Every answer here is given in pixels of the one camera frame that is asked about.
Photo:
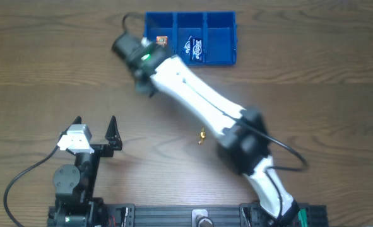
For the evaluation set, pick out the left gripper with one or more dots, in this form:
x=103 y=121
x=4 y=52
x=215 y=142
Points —
x=102 y=150

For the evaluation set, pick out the orange candy box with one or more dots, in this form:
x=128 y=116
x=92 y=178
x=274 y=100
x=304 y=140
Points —
x=162 y=40

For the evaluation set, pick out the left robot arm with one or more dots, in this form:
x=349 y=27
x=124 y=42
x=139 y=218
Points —
x=75 y=183

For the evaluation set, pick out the gold wrapped candy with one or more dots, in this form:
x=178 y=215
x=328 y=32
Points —
x=202 y=135

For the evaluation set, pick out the blue tray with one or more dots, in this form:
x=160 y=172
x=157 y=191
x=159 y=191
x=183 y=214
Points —
x=219 y=41

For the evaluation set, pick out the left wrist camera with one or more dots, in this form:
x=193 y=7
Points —
x=77 y=138

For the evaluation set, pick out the mounting rail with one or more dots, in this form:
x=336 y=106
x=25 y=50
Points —
x=167 y=216

